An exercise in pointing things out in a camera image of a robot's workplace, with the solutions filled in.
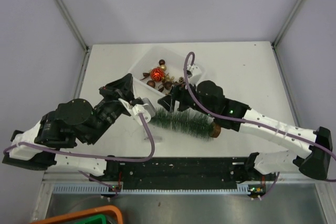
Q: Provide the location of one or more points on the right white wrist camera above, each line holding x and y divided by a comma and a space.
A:
194, 73

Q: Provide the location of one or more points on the orange plastic crate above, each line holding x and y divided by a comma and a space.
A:
108, 210

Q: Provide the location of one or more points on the white plastic basket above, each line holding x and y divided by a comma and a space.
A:
149, 60

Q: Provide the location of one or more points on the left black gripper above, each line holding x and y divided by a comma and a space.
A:
123, 88

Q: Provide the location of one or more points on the small green christmas tree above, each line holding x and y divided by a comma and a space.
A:
188, 122

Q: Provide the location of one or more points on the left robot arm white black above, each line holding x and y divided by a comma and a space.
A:
76, 120

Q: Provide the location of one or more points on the grey cable duct strip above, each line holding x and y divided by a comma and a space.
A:
240, 189

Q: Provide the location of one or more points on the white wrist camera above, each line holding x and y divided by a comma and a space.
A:
194, 73
146, 109

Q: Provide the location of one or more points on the green plastic crate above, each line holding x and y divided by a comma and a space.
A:
95, 219

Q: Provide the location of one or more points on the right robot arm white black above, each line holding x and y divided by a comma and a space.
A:
306, 151

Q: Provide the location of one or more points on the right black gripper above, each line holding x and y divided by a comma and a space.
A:
179, 94

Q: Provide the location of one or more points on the red glitter bauble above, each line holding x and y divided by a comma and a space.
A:
157, 74

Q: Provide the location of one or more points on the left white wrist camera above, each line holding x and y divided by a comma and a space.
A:
146, 109

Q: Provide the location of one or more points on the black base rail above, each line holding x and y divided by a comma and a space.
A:
183, 173

